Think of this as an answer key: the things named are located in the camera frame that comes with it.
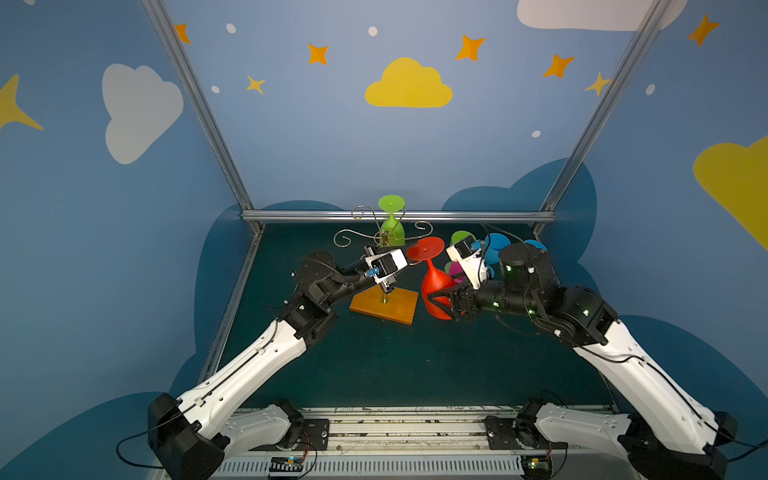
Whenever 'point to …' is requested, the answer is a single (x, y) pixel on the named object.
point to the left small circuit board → (286, 464)
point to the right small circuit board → (536, 467)
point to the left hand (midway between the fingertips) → (412, 238)
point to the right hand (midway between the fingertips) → (442, 285)
